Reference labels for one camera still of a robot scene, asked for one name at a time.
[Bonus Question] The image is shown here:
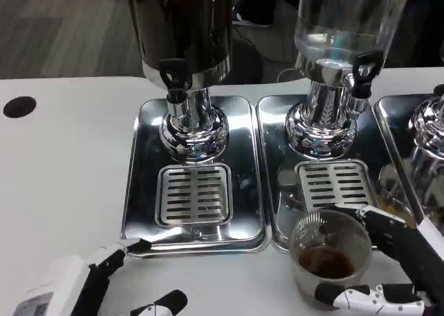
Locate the grey cable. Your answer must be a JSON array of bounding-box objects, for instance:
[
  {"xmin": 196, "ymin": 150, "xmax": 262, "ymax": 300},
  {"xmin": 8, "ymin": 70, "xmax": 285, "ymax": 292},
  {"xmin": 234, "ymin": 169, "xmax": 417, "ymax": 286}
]
[{"xmin": 277, "ymin": 67, "xmax": 303, "ymax": 84}]

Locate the chrome drink dispenser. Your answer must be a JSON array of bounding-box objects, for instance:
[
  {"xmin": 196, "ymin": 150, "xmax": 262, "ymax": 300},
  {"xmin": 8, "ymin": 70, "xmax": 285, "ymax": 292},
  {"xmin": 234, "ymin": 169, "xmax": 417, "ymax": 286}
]
[{"xmin": 398, "ymin": 85, "xmax": 444, "ymax": 226}]

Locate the steel drip tray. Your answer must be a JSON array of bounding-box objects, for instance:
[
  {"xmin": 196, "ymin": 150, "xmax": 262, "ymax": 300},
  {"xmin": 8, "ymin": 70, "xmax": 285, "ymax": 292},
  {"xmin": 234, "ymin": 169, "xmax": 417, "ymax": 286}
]
[
  {"xmin": 255, "ymin": 94, "xmax": 420, "ymax": 253},
  {"xmin": 121, "ymin": 95, "xmax": 267, "ymax": 256},
  {"xmin": 373, "ymin": 93, "xmax": 444, "ymax": 233}
]

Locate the black round table grommet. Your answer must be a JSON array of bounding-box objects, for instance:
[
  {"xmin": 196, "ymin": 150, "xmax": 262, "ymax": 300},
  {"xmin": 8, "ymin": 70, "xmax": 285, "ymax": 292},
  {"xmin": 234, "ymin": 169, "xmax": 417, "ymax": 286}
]
[{"xmin": 2, "ymin": 95, "xmax": 37, "ymax": 118}]

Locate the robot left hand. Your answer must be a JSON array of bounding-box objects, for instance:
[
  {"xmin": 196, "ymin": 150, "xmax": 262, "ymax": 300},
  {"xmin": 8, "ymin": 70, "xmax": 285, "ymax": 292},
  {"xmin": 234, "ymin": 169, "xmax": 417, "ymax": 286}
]
[{"xmin": 13, "ymin": 238, "xmax": 188, "ymax": 316}]

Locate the slotted steel drip grid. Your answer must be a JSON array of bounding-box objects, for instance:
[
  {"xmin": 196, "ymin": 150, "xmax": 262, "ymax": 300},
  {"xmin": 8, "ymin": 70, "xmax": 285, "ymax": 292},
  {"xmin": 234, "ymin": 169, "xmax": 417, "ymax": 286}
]
[
  {"xmin": 295, "ymin": 159, "xmax": 379, "ymax": 213},
  {"xmin": 155, "ymin": 163, "xmax": 233, "ymax": 226}
]

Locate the clear ribbed glass cup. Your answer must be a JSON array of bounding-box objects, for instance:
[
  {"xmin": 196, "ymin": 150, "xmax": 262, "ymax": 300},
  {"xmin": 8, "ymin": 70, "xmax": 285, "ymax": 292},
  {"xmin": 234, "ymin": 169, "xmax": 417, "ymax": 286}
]
[{"xmin": 289, "ymin": 210, "xmax": 374, "ymax": 298}]

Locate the clear drink dispenser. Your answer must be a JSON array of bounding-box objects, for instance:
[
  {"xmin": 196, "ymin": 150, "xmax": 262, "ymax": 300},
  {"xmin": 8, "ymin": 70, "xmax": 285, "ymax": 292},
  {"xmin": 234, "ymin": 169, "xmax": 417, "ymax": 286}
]
[{"xmin": 284, "ymin": 0, "xmax": 413, "ymax": 159}]

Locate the black dispenser tap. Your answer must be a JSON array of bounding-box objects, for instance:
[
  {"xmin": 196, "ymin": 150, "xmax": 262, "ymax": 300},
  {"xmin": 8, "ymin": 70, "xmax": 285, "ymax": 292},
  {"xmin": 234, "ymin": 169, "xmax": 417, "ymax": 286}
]
[
  {"xmin": 157, "ymin": 58, "xmax": 189, "ymax": 117},
  {"xmin": 345, "ymin": 51, "xmax": 384, "ymax": 117}
]

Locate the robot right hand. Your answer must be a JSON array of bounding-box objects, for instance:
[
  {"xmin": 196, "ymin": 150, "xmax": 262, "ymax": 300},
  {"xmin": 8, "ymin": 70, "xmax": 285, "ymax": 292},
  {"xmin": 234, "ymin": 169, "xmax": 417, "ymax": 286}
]
[{"xmin": 314, "ymin": 204, "xmax": 444, "ymax": 316}]

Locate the dark drink dispenser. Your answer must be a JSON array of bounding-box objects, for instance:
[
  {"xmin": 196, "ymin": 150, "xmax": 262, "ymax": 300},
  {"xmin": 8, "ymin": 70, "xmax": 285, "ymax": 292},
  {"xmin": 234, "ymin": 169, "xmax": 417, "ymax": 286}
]
[{"xmin": 128, "ymin": 0, "xmax": 237, "ymax": 164}]

